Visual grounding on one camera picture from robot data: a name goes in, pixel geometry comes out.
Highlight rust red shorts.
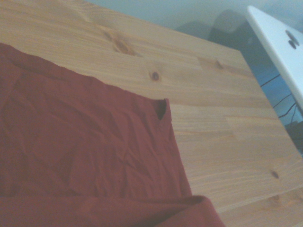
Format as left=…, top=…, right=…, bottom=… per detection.
left=0, top=42, right=227, bottom=227

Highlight white side table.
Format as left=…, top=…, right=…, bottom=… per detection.
left=247, top=6, right=303, bottom=109

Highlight thin black floor cable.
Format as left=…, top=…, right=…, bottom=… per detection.
left=260, top=74, right=303, bottom=123

